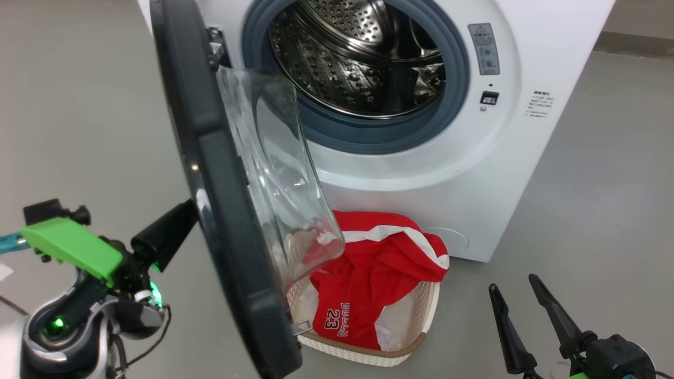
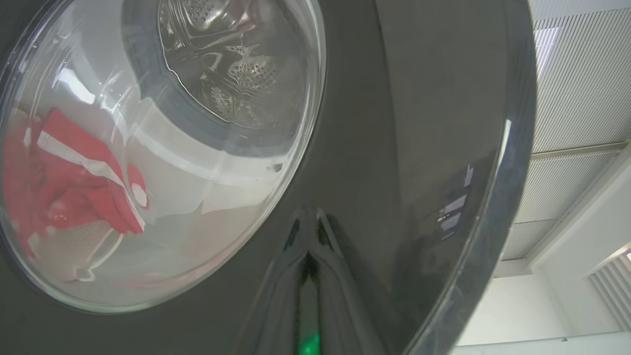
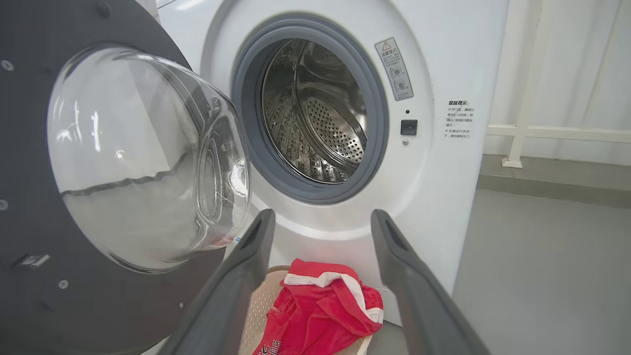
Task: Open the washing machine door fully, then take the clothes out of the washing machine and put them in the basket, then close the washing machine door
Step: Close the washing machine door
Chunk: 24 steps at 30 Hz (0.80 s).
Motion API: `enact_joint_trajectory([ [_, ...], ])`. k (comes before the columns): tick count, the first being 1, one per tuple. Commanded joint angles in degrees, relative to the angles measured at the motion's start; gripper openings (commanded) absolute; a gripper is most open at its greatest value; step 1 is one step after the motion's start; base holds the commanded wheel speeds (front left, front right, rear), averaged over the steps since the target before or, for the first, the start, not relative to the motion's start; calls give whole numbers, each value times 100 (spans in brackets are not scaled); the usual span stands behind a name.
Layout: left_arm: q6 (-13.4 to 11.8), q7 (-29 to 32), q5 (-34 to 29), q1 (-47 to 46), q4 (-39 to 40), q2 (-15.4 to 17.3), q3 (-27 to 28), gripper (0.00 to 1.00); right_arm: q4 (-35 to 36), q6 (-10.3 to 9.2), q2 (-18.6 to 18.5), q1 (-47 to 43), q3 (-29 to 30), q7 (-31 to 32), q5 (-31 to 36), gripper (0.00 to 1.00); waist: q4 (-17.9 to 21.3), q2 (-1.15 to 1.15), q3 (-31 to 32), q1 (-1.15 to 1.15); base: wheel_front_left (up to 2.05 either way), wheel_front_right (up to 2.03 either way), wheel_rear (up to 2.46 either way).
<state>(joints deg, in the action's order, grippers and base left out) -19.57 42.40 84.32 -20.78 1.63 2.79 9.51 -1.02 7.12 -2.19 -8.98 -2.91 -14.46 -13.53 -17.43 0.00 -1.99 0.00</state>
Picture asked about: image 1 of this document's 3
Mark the cream perforated laundry basket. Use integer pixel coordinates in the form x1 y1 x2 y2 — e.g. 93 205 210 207
287 274 442 367

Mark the grey warning label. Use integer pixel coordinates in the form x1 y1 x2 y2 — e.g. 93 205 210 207
468 23 501 76

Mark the stainless steel washing machine drum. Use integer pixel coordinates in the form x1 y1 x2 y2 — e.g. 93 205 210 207
269 0 447 119

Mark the red garment with white stripe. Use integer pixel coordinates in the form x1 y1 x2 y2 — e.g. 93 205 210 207
331 211 450 285

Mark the red garment with number print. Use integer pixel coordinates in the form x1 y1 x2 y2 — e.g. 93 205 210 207
310 263 422 352

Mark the teal left camera connector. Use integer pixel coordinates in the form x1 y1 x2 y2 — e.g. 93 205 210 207
0 232 27 256

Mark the washing machine glass door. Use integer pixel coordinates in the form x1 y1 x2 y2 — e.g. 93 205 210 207
149 0 346 379

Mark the grey rubber door gasket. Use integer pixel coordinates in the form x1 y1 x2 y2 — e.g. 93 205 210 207
241 0 471 155

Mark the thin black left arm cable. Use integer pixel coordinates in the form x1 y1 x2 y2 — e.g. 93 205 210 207
113 305 172 379

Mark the round white filter cover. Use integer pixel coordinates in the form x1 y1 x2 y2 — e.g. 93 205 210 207
421 227 469 253

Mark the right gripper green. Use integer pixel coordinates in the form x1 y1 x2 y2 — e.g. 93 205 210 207
488 274 599 379

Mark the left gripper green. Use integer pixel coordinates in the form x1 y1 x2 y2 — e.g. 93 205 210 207
21 198 200 295

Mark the white front-load washing machine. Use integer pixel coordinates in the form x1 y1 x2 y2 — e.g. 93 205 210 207
138 0 616 263

